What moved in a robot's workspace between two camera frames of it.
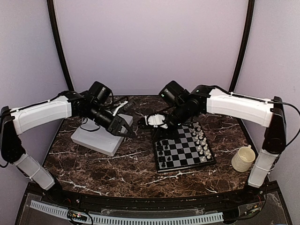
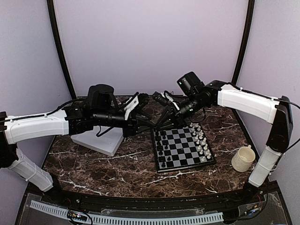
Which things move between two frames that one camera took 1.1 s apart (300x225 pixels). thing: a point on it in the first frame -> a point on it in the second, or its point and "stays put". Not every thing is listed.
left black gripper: [117, 124] -> [134, 122]
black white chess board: [190, 148] stays put
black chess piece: [161, 159] stays put
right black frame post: [243, 49] stays put
